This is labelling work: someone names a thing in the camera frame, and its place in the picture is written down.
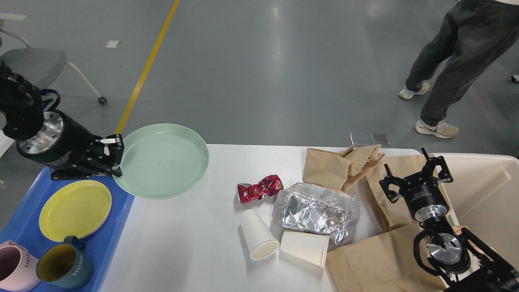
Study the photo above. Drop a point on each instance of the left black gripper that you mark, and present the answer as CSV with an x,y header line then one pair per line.
x,y
63,145

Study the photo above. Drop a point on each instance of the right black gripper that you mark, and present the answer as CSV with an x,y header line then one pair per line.
x,y
423,196

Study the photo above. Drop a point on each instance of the light green plate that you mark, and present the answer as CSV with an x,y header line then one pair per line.
x,y
162,161

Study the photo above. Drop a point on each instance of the dark teal mug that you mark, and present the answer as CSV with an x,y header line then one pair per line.
x,y
66,265

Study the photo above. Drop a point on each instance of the pink mug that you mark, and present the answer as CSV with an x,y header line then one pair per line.
x,y
17,268

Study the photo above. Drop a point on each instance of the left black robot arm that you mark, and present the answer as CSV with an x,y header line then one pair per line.
x,y
24,105

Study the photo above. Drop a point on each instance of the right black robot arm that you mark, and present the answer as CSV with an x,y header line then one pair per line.
x,y
463,261

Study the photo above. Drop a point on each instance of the brown paper bag under gripper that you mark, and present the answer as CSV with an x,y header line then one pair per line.
x,y
397,214

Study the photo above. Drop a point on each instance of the yellow plate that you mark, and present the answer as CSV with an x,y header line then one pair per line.
x,y
79,208

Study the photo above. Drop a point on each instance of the beige plastic bin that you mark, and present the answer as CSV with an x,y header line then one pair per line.
x,y
484,196

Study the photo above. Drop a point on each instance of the crumpled small brown paper bag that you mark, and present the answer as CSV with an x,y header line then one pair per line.
x,y
339,171

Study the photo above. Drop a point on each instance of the large brown paper bag front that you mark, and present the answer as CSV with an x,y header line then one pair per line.
x,y
382,263

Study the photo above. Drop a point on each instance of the white side table corner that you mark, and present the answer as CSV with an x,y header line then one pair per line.
x,y
5,143

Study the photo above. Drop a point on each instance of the grey office chair left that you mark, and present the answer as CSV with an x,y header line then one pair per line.
x,y
39,65

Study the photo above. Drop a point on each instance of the blue plastic tray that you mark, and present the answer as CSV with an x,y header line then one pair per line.
x,y
23,226

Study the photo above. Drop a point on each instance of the crumpled aluminium foil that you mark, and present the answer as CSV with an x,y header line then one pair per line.
x,y
311,208

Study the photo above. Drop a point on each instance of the crushed red can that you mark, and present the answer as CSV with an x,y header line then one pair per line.
x,y
267,187

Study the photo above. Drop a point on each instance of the white paper cup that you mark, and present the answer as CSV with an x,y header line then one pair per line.
x,y
258,237

